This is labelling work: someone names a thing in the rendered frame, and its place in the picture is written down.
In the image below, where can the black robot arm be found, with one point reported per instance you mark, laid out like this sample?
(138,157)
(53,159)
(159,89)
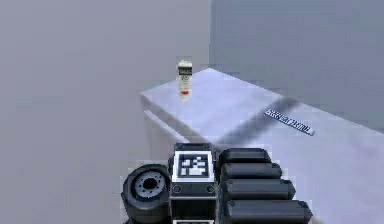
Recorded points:
(253,190)

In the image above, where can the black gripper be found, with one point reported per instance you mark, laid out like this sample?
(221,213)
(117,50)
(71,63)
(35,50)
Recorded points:
(146,190)

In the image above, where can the white spray bottle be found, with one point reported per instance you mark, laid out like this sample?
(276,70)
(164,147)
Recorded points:
(184,80)

